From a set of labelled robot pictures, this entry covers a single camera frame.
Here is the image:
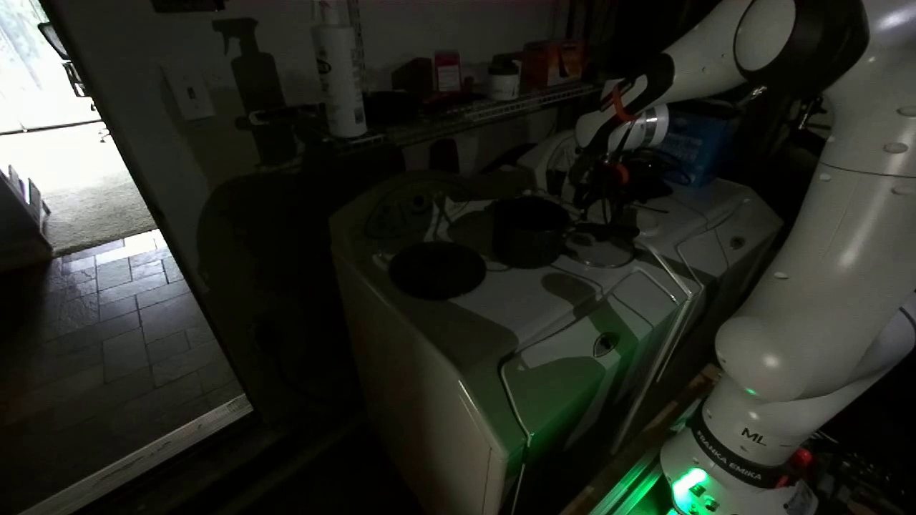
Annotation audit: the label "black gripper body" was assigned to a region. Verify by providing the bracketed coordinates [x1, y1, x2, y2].
[569, 146, 670, 225]

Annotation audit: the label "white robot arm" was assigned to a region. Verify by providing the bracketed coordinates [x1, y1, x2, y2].
[569, 0, 916, 515]

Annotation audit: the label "black pot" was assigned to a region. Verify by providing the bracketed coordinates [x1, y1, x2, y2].
[481, 195, 569, 268]

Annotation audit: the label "blue box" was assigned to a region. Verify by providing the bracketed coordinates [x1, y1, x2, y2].
[657, 112, 735, 185]

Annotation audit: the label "white washing machine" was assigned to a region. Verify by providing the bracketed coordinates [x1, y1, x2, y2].
[330, 175, 692, 515]
[512, 135, 778, 323]

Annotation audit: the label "white jar on shelf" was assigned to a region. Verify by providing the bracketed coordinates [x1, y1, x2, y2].
[487, 55, 522, 100]

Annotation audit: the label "black round plate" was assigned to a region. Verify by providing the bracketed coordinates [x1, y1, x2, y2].
[387, 239, 487, 299]

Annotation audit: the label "red container on shelf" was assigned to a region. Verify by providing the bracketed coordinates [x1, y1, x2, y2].
[436, 50, 460, 90]

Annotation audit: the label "white spray can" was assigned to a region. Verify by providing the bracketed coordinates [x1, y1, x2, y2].
[313, 0, 368, 139]

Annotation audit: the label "dark spray bottle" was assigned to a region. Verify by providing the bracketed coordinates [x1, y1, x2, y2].
[212, 16, 284, 112]

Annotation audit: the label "wall shelf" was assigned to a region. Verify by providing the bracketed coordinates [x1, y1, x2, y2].
[327, 83, 599, 155]

